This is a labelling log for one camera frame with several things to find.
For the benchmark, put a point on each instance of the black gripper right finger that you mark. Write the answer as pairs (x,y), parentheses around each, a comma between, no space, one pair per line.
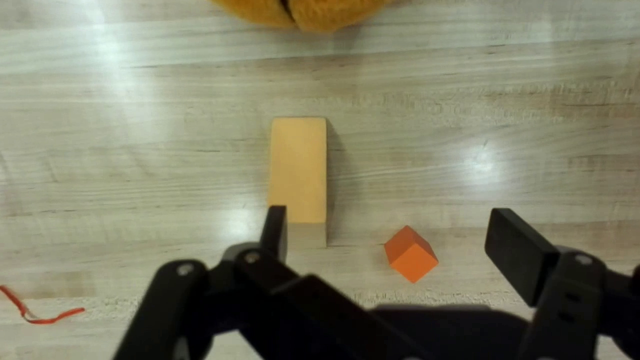
(567,300)

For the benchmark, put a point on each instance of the orange pumpkin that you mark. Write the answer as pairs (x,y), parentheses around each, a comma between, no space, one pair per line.
(307,12)

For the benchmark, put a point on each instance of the orange triangular wooden block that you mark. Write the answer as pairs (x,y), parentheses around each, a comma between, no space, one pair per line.
(299,173)

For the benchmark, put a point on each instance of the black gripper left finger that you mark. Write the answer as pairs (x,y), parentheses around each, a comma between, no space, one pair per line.
(281,312)

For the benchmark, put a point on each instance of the small orange-red block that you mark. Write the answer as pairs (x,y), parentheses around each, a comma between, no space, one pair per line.
(411,254)

